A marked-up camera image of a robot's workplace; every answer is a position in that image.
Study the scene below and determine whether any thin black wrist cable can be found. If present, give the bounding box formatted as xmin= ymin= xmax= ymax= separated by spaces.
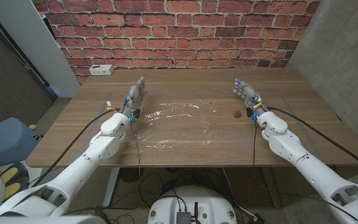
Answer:
xmin=129 ymin=120 xmax=142 ymax=180
xmin=252 ymin=120 xmax=257 ymax=168

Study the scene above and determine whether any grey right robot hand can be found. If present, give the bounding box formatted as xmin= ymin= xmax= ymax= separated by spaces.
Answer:
xmin=233 ymin=78 xmax=269 ymax=118

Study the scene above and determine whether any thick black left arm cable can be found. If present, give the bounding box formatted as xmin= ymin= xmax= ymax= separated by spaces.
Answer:
xmin=30 ymin=108 xmax=121 ymax=188

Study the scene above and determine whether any blue plastic bin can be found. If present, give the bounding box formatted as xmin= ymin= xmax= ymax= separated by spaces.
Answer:
xmin=0 ymin=117 xmax=40 ymax=170

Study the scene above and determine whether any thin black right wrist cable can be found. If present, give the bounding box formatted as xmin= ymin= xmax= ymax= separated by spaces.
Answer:
xmin=252 ymin=120 xmax=257 ymax=168

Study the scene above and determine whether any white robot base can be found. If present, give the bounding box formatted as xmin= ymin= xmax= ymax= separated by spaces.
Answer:
xmin=147 ymin=185 xmax=238 ymax=224

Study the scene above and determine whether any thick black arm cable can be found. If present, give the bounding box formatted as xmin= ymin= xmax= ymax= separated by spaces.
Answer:
xmin=30 ymin=108 xmax=121 ymax=188
xmin=266 ymin=106 xmax=358 ymax=175

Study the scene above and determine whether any thin black left wrist cable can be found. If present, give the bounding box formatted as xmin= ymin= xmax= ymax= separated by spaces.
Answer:
xmin=129 ymin=120 xmax=142 ymax=180

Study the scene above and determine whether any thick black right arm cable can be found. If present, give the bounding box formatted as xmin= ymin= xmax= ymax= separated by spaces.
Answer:
xmin=266 ymin=106 xmax=358 ymax=175

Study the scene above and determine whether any white pillar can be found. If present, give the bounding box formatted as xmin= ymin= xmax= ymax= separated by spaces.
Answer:
xmin=0 ymin=0 xmax=81 ymax=99

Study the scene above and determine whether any clear plastic wrap sheet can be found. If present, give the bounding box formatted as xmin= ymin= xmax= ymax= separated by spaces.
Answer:
xmin=135 ymin=101 xmax=219 ymax=149

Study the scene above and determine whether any round black floor fan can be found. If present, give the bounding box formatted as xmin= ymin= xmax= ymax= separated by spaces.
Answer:
xmin=119 ymin=167 xmax=145 ymax=184

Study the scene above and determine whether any white power strip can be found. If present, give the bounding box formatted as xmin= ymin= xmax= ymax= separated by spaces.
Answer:
xmin=88 ymin=64 xmax=115 ymax=77

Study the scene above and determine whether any grey tape outline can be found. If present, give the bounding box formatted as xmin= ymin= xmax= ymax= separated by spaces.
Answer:
xmin=76 ymin=88 xmax=328 ymax=164

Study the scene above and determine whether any yellow and black device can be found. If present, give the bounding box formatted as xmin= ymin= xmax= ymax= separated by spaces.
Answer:
xmin=0 ymin=161 xmax=30 ymax=202

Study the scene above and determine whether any white robot torso edge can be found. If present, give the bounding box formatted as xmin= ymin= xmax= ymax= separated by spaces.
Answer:
xmin=0 ymin=215 xmax=107 ymax=224

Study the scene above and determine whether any grey table leg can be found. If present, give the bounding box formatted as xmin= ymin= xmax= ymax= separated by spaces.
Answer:
xmin=261 ymin=167 xmax=282 ymax=208

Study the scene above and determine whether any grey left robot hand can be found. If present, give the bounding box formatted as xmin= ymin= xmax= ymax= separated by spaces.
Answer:
xmin=121 ymin=77 xmax=149 ymax=121

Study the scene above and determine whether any red brick printed backdrop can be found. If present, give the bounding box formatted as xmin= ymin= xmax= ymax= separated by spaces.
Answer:
xmin=39 ymin=0 xmax=321 ymax=84

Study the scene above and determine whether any white table leg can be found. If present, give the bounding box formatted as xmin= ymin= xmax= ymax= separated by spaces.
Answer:
xmin=103 ymin=167 xmax=121 ymax=208

